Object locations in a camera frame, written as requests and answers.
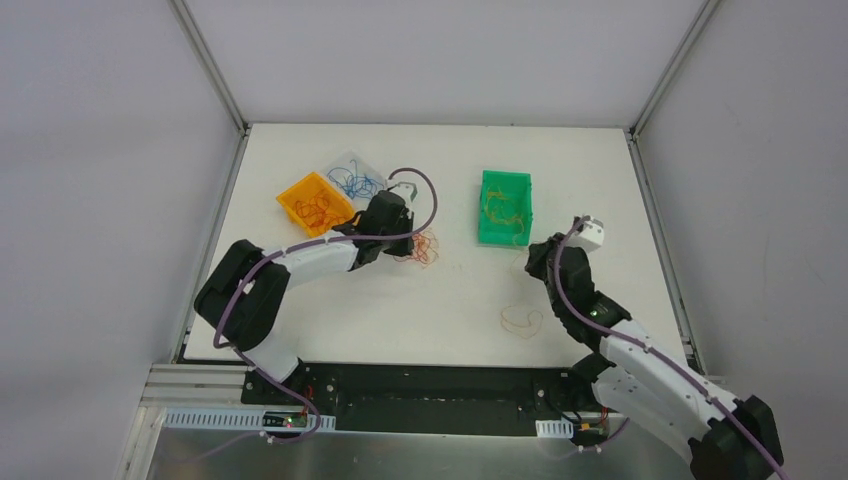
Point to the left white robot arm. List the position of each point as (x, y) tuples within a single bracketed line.
[(250, 325)]

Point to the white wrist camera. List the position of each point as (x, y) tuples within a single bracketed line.
[(589, 235), (406, 190)]

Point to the white translucent plastic bin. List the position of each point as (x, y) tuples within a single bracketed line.
[(357, 180)]

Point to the orange plastic bin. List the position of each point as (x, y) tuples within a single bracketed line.
[(315, 205)]

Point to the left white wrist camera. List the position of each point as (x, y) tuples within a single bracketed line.
[(406, 190)]

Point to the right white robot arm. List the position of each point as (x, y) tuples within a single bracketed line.
[(718, 435)]

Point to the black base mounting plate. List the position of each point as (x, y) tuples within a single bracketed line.
[(414, 399)]

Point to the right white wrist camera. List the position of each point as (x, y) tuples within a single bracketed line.
[(589, 235)]

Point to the aluminium frame rail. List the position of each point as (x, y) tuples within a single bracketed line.
[(692, 35), (193, 33)]

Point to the right aluminium frame rail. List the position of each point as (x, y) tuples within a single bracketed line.
[(692, 35)]

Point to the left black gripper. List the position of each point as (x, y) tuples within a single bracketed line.
[(403, 235)]

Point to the green plastic bin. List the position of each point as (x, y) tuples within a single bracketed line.
[(506, 210)]

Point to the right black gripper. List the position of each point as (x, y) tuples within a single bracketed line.
[(542, 254)]

